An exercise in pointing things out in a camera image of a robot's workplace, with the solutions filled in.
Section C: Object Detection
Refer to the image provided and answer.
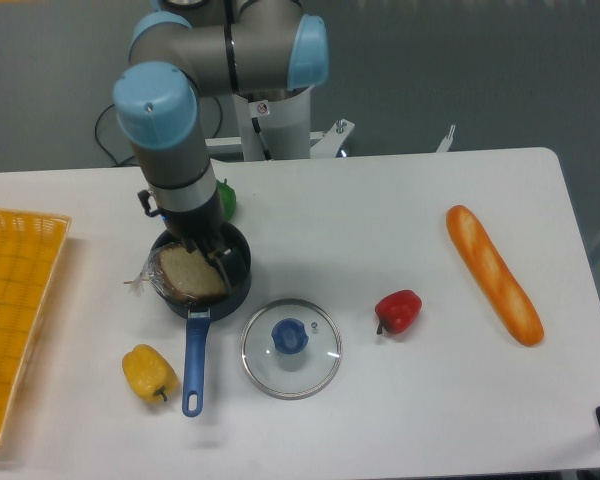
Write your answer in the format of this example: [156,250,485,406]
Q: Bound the dark blue saucepan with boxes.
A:
[151,222,251,417]

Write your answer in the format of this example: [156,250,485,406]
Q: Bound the white metal base frame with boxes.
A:
[204,118,457,162]

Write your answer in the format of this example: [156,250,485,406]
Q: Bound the green bell pepper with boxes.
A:
[216,179,237,221]

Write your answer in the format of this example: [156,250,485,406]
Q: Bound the glass pot lid blue knob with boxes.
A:
[241,298,343,400]

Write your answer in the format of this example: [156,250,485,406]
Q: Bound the yellow woven basket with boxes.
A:
[0,209,71,445]

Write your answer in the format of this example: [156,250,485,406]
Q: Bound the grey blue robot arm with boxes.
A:
[113,1,329,286]

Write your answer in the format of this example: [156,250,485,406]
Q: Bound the black cable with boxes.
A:
[94,94,224,167]

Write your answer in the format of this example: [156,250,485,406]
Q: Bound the red bell pepper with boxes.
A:
[375,290,423,335]

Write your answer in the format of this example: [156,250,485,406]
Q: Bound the yellow bell pepper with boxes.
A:
[122,344,179,404]

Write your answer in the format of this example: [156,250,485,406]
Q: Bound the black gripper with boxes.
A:
[164,197,234,290]

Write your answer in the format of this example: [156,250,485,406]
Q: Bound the orange baguette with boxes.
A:
[445,205,544,347]

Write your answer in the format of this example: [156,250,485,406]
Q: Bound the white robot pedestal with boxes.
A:
[232,87,312,162]

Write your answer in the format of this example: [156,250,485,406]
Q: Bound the bread slice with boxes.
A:
[124,243,228,303]

